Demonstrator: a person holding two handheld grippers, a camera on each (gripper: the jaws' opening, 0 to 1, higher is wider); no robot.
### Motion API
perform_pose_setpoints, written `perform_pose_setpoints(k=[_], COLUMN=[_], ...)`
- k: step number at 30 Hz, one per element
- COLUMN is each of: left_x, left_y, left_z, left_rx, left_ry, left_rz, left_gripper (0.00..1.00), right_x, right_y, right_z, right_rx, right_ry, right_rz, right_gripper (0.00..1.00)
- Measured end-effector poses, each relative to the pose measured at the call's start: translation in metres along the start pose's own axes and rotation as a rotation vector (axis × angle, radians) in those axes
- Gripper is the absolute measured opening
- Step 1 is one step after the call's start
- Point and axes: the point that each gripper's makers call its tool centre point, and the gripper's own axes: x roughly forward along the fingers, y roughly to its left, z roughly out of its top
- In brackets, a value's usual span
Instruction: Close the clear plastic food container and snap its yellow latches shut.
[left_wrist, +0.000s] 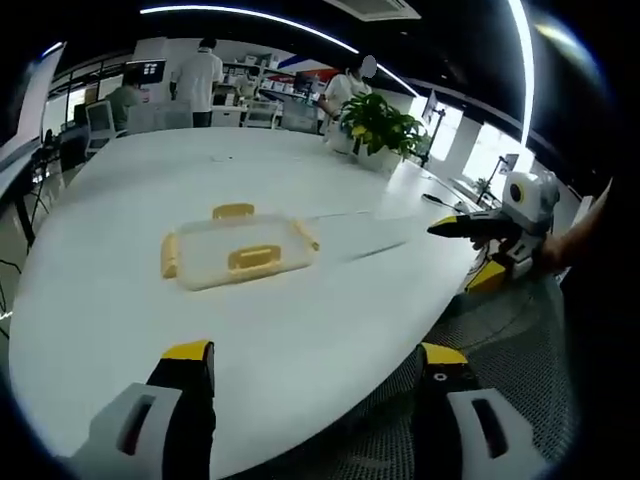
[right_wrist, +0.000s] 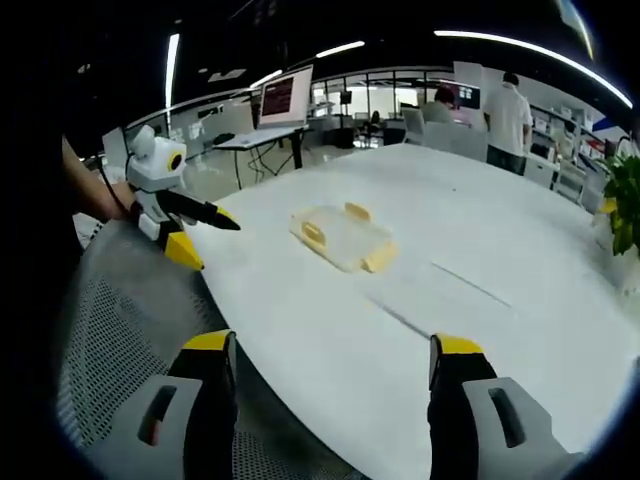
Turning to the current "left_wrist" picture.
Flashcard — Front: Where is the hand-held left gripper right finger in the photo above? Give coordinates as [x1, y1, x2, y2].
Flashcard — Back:
[411, 342, 552, 480]

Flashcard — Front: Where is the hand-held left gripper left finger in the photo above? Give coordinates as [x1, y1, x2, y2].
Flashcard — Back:
[63, 339, 218, 480]

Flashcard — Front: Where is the clear container with yellow buckles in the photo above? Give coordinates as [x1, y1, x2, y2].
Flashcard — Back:
[159, 202, 321, 293]

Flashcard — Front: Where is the black tripod stand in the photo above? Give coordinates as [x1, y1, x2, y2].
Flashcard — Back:
[475, 152, 521, 207]
[420, 89, 447, 169]

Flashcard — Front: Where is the black mesh chair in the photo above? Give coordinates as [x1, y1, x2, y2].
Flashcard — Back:
[344, 272, 577, 480]

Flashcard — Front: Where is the green potted plant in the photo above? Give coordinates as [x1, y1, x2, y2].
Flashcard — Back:
[338, 91, 432, 174]

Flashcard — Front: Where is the curved ceiling light strip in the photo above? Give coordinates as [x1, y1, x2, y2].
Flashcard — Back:
[506, 0, 537, 150]
[139, 4, 422, 97]

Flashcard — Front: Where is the white jug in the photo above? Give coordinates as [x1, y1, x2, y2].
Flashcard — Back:
[327, 119, 359, 156]

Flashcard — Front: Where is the white office chair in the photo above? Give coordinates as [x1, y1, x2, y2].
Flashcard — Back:
[83, 99, 130, 155]

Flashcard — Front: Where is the white projection board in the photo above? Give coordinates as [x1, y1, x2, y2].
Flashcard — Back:
[0, 41, 67, 166]

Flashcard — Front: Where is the black monitor screen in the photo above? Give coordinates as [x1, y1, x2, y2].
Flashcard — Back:
[124, 59, 169, 92]

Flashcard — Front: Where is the black cable with plug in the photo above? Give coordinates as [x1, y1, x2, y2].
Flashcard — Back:
[421, 192, 467, 210]

